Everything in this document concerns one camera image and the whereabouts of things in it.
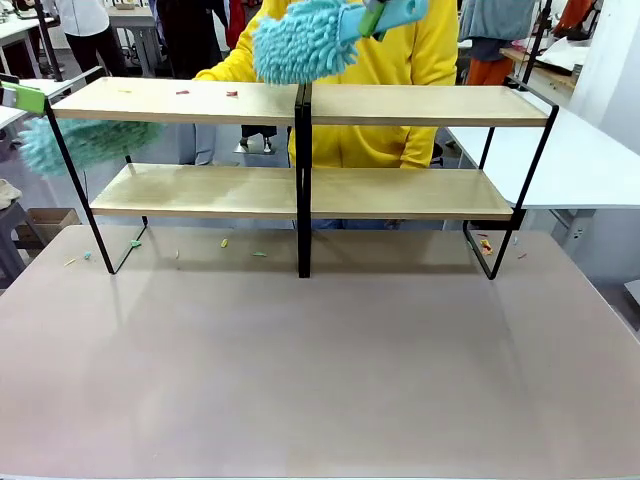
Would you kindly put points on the teal chenille duster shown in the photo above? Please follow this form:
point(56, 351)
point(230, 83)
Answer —
point(305, 45)
point(85, 145)

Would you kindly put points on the person's right forearm yellow sleeve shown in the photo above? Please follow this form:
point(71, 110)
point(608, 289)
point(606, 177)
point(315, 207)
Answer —
point(220, 67)

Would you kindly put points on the person's left forearm yellow sleeve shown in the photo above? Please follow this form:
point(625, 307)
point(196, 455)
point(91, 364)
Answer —
point(417, 147)

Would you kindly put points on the white side table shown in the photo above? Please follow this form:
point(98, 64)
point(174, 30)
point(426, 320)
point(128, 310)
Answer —
point(575, 165)
point(10, 117)

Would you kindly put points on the person in yellow hoodie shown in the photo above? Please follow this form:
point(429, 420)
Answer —
point(400, 65)

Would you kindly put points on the black stand pole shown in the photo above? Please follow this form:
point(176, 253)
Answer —
point(537, 45)
point(47, 45)

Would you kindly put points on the background work table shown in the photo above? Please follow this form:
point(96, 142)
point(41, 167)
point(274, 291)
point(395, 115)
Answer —
point(15, 30)

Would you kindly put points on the person in white coat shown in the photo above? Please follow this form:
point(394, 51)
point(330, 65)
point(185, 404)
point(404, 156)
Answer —
point(90, 30)

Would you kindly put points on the beige cloth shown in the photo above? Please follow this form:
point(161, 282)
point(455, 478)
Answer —
point(7, 192)

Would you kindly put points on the grey-blue hanging cloth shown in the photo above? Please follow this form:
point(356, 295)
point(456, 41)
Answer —
point(492, 20)

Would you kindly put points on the orange garment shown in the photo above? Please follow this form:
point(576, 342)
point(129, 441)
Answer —
point(487, 72)

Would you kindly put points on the brown cardboard box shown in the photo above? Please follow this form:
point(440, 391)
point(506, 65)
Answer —
point(50, 222)

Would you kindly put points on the grey background table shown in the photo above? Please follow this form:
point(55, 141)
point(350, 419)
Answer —
point(135, 25)

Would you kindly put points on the grey plastic stool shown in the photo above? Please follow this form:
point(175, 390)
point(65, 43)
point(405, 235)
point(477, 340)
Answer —
point(12, 235)

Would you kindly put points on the red garment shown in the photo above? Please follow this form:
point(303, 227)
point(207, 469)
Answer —
point(235, 22)

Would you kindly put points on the person in black clothes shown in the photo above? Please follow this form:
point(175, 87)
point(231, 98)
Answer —
point(192, 35)

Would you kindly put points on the wooden background table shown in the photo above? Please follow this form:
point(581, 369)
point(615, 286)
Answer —
point(555, 75)

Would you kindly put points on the white sheet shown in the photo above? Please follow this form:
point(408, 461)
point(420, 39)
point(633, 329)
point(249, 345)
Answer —
point(565, 52)

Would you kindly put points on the orange background object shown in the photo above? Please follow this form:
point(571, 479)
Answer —
point(575, 15)

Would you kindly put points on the yellow red scrap pile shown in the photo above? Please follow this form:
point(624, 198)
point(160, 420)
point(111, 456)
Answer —
point(486, 245)

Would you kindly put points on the black frame wooden shelf unit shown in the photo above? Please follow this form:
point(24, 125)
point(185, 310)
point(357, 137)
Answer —
point(200, 102)
point(425, 107)

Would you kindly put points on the metal table leg bracket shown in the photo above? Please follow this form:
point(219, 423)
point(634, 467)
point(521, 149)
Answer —
point(575, 230)

